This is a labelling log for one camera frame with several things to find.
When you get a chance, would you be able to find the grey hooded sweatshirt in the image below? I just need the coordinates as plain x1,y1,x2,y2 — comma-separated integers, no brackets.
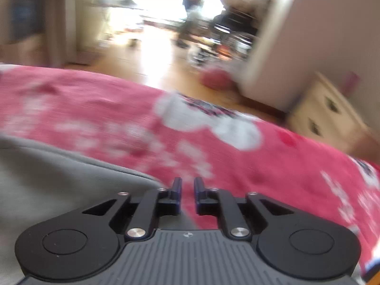
0,134,206,285

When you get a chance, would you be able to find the red floral blanket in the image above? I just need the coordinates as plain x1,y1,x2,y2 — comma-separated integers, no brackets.
1,65,379,267

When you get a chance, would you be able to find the red round bag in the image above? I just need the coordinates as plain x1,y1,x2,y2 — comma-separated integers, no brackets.
199,68,234,90

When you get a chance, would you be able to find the cream bedside cabinet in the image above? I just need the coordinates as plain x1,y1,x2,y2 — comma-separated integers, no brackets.
287,72,379,162

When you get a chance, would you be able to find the pink box on cabinet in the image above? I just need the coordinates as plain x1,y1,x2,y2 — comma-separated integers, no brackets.
341,72,361,97

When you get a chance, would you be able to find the black wheelchair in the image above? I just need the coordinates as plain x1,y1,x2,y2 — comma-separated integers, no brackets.
209,10,258,60

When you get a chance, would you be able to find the beige curtain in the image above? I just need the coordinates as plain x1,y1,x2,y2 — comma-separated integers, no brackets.
44,0,77,68

